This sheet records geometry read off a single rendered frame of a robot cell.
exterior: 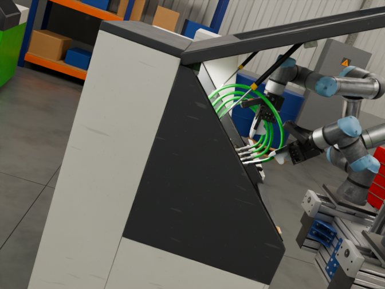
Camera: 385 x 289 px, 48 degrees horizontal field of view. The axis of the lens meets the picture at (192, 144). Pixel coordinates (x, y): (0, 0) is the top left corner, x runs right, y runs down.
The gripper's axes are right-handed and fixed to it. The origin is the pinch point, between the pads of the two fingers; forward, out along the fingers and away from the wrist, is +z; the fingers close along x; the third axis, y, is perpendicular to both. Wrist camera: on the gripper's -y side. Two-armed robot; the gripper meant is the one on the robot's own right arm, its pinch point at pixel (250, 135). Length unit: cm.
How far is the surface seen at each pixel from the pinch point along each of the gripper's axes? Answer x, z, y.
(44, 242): -35, 57, -63
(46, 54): 504, 94, -258
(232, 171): -35.0, 6.6, -7.5
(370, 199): 353, 103, 242
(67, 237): -35, 52, -55
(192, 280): -35, 52, -6
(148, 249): -35, 46, -26
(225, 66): 35.0, -20.4, -17.5
